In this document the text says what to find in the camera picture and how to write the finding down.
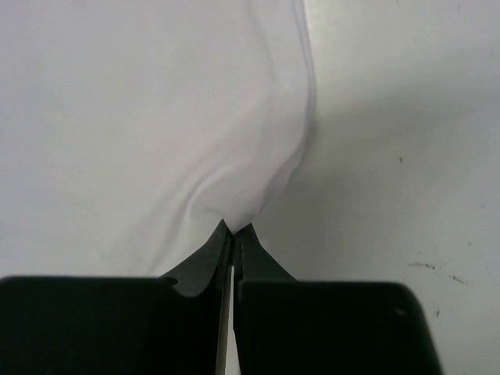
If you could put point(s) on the white t-shirt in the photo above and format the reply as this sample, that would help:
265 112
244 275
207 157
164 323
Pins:
130 129

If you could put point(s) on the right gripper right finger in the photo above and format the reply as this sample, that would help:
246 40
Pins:
286 326

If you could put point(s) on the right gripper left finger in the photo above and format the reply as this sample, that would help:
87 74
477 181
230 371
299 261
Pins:
173 324

